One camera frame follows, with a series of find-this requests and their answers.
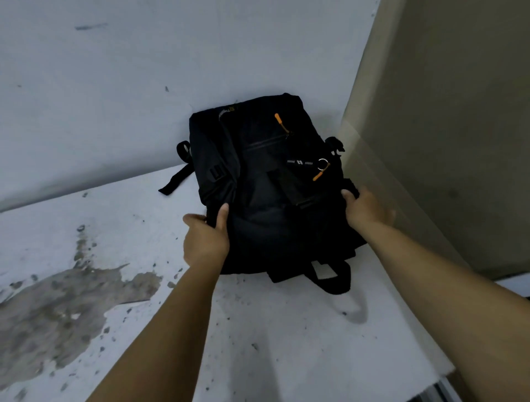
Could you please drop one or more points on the person's left hand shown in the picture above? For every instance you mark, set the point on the person's left hand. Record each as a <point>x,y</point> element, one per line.
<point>206,243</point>

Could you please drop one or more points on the person's right hand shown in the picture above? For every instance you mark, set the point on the person's right hand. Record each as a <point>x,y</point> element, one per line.
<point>368,211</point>

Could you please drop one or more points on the person's right thumb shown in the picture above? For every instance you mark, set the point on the person's right thumb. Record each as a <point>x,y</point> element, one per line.
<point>348,200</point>

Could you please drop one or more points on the person's left thumb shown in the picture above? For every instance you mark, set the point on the person's left thumb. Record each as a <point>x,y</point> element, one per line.
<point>220,219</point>

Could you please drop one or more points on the black backpack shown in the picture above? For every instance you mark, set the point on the black backpack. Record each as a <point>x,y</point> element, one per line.
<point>269,186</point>

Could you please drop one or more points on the person's left forearm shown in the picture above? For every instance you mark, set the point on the person's left forearm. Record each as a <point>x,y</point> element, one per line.
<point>159,335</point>

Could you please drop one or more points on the person's right forearm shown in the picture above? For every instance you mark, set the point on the person's right forearm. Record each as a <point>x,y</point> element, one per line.
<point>451,306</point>

